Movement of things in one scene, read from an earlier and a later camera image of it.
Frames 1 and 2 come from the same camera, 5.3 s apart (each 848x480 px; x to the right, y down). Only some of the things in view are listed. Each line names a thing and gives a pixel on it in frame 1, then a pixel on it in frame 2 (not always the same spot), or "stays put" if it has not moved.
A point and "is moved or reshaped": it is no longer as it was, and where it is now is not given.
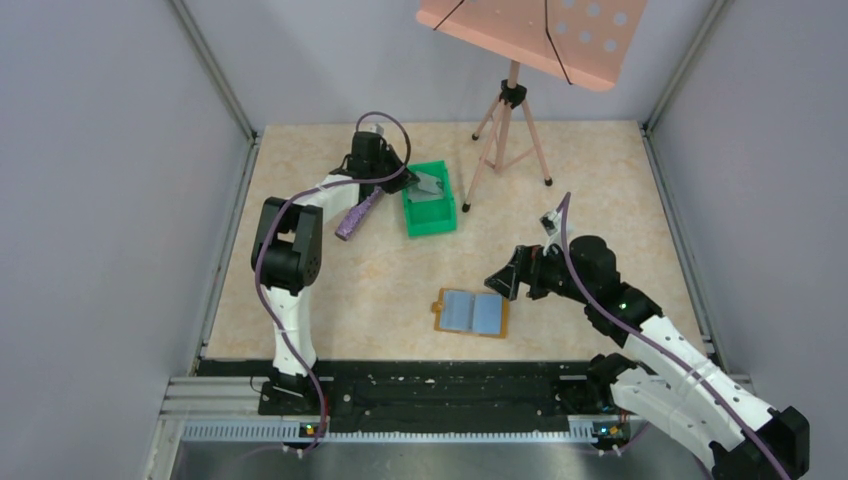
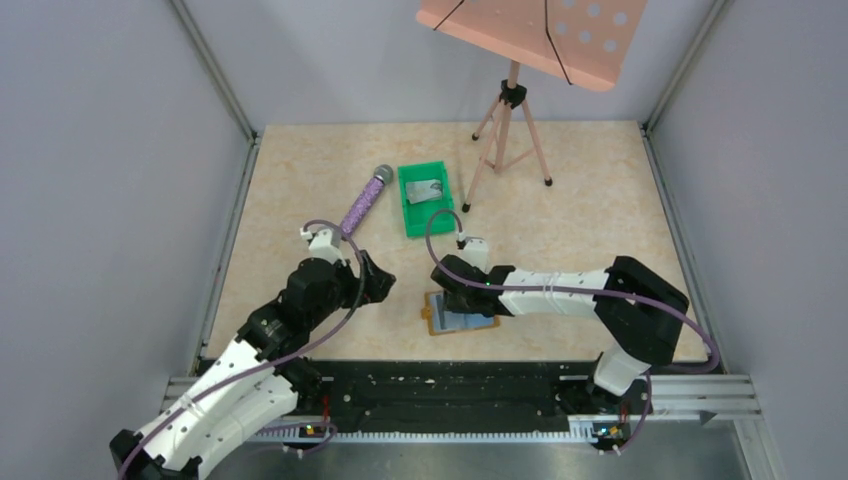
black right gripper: [525, 270] to [453, 291]
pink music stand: [581, 42] stays put
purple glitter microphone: [351, 218] stays put
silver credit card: [430, 182] is moved or reshaped
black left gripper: [400, 168] to [365, 276]
